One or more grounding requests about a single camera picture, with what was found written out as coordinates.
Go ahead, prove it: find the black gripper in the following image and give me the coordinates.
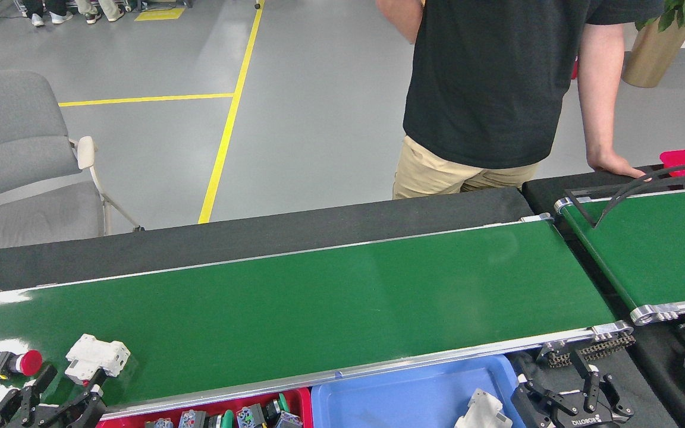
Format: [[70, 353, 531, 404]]
[[510, 364, 634, 428], [0, 364, 108, 428]]

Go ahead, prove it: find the large red push button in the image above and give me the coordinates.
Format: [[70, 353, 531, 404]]
[[0, 350, 43, 381]]

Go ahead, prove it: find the white circuit breaker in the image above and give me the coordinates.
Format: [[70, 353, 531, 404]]
[[454, 388, 513, 428], [65, 334, 131, 387]]

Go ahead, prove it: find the narrow green conveyor belt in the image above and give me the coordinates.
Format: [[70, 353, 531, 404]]
[[555, 184, 685, 326]]

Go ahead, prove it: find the long green conveyor belt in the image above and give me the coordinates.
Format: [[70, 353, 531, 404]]
[[0, 213, 636, 420]]

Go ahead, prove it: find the person's left hand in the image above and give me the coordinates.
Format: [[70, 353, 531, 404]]
[[586, 152, 653, 182]]

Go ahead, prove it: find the red plastic bin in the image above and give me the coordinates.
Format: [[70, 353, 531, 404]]
[[96, 388, 313, 428]]

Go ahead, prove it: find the blue plastic bin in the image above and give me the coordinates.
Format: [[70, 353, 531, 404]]
[[310, 354, 527, 428]]

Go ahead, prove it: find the black table cover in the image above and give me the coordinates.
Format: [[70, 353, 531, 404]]
[[522, 165, 685, 428], [0, 187, 533, 292]]

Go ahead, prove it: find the grey padded chair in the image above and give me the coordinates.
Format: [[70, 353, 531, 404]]
[[0, 68, 144, 253]]

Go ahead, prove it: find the person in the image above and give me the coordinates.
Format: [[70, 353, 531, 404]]
[[21, 0, 76, 27], [392, 0, 665, 200], [75, 0, 126, 24]]

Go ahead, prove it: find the green plant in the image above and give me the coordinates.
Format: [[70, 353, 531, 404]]
[[636, 0, 685, 33]]

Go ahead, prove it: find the conveyor drive chain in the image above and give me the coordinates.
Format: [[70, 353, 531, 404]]
[[548, 333, 636, 368]]

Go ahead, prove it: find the black guide frame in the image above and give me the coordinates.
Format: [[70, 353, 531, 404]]
[[564, 163, 685, 229]]

